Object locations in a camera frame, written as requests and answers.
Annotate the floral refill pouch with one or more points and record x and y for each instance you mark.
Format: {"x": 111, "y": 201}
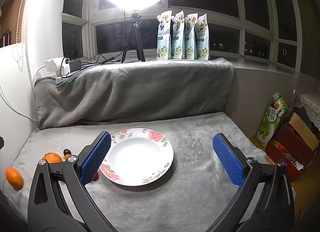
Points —
{"x": 202, "y": 38}
{"x": 177, "y": 40}
{"x": 189, "y": 36}
{"x": 163, "y": 35}

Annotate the floral white plate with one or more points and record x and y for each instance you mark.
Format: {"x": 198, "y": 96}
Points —
{"x": 137, "y": 157}

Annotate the smooth orange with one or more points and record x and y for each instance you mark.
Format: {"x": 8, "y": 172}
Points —
{"x": 14, "y": 178}

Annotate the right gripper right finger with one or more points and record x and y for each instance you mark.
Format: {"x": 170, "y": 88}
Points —
{"x": 264, "y": 200}

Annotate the small kumquat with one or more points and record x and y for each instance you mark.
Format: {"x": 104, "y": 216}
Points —
{"x": 67, "y": 156}

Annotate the lace cloth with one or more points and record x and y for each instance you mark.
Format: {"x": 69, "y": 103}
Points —
{"x": 310, "y": 102}

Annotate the red cardboard box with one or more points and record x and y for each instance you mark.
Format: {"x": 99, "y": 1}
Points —
{"x": 295, "y": 144}

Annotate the grey seat cushion cover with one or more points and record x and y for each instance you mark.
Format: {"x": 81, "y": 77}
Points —
{"x": 189, "y": 197}

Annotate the green snack bag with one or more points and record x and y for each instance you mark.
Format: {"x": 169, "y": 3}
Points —
{"x": 271, "y": 119}

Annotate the grey blanket backrest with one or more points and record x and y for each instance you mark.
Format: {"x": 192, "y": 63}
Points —
{"x": 134, "y": 92}

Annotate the dark plum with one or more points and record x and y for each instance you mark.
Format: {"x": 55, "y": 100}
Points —
{"x": 66, "y": 152}

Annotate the red cherry tomato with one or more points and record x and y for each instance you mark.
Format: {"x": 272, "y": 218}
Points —
{"x": 96, "y": 176}

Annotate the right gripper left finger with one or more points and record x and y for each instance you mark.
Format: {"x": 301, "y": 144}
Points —
{"x": 58, "y": 199}

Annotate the white power strip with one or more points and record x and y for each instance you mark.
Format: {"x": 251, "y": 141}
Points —
{"x": 58, "y": 65}

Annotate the large rough orange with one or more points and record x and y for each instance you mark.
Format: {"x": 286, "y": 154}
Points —
{"x": 52, "y": 157}

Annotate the black tripod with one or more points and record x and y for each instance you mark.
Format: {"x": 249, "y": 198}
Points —
{"x": 131, "y": 30}

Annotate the black power adapter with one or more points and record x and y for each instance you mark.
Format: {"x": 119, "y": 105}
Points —
{"x": 74, "y": 65}

